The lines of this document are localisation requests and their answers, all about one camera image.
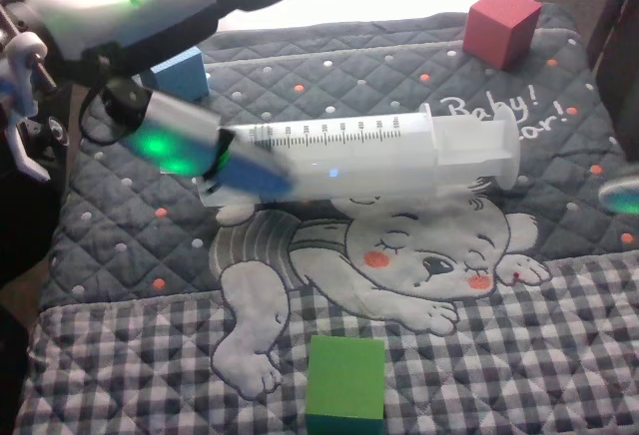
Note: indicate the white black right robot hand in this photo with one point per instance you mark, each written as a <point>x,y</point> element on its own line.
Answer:
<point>621,193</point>

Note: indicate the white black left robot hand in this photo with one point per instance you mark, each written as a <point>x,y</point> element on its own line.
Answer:
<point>125,16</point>

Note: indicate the large clear plastic syringe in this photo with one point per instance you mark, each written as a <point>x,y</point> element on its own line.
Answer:
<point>374,155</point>

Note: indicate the blue foam block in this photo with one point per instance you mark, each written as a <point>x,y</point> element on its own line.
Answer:
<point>182,76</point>

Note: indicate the red foam block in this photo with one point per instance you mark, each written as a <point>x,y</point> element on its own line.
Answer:
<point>494,26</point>

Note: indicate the grey quilt with bear print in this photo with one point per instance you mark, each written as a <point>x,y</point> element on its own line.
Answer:
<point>399,81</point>

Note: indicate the green foam block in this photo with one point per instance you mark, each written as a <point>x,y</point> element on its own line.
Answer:
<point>344,380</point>

